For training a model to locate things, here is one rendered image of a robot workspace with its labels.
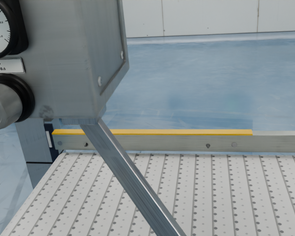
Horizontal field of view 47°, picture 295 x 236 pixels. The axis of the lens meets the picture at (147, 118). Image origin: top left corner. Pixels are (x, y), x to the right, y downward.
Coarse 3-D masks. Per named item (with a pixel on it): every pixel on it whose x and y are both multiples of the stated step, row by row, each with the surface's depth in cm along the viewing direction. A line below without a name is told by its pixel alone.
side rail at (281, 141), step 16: (64, 144) 60; (80, 144) 59; (128, 144) 58; (144, 144) 57; (160, 144) 57; (176, 144) 56; (192, 144) 56; (224, 144) 55; (240, 144) 54; (256, 144) 54; (272, 144) 53; (288, 144) 53
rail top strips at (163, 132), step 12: (60, 132) 59; (72, 132) 59; (120, 132) 57; (132, 132) 57; (144, 132) 57; (156, 132) 56; (168, 132) 56; (180, 132) 56; (192, 132) 55; (204, 132) 55; (216, 132) 55; (228, 132) 54; (240, 132) 54
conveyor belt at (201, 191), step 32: (64, 160) 58; (96, 160) 57; (160, 160) 55; (192, 160) 55; (224, 160) 54; (256, 160) 53; (288, 160) 52; (32, 192) 51; (64, 192) 50; (96, 192) 49; (160, 192) 48; (192, 192) 47; (224, 192) 47; (256, 192) 46; (288, 192) 46; (32, 224) 44; (64, 224) 44; (96, 224) 43; (128, 224) 43; (192, 224) 42; (224, 224) 41; (256, 224) 41; (288, 224) 40
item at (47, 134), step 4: (44, 124) 60; (48, 124) 60; (44, 128) 60; (48, 128) 60; (52, 128) 60; (48, 132) 60; (48, 136) 61; (48, 140) 61; (52, 140) 61; (48, 144) 62; (52, 144) 62; (52, 148) 62; (52, 152) 62; (56, 152) 62; (52, 156) 63; (56, 156) 63; (52, 160) 63
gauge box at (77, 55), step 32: (32, 0) 19; (64, 0) 18; (96, 0) 22; (32, 32) 20; (64, 32) 19; (96, 32) 22; (32, 64) 20; (64, 64) 20; (96, 64) 22; (128, 64) 30; (64, 96) 21; (96, 96) 21
